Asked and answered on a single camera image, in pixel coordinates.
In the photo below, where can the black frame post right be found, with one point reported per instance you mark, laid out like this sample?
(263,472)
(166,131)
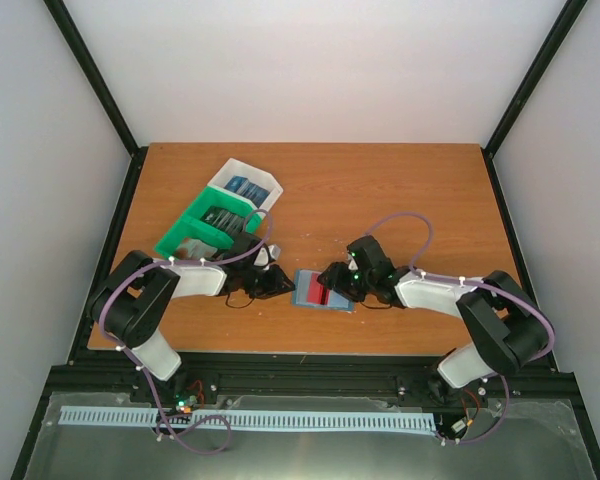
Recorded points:
(549,48)

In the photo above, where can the teal card holder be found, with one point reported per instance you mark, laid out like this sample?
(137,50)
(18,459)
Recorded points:
(337,302)

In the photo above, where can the small electronics board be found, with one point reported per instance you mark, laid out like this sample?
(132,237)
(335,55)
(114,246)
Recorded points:
(188,402)

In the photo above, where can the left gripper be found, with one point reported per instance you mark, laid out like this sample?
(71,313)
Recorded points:
(276,286)

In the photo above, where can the black frame post left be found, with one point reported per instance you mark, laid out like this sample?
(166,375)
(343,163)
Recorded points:
(80,51)

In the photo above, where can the metal base plate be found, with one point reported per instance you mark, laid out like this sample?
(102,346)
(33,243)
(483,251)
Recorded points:
(537,440)

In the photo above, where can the black frame post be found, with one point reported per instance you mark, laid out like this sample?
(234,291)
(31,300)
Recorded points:
(549,48)
(80,51)

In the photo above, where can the light blue cable duct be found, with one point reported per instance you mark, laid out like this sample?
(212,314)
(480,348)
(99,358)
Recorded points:
(253,420)

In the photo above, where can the white bin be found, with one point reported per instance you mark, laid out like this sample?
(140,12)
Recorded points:
(263,178)

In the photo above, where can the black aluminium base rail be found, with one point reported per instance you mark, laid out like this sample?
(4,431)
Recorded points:
(391,378)

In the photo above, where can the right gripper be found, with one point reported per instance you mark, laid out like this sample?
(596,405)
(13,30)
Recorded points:
(336,280)

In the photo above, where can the red white card stack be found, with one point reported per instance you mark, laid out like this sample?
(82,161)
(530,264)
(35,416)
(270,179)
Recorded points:
(193,249)

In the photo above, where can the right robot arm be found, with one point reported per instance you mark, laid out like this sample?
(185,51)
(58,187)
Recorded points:
(506,328)

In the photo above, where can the blue card stack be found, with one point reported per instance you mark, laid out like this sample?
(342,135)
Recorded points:
(243,187)

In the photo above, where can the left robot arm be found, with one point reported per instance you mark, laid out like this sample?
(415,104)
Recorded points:
(130,304)

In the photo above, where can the black card stack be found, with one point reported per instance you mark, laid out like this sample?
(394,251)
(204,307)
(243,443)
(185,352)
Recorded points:
(224,220)

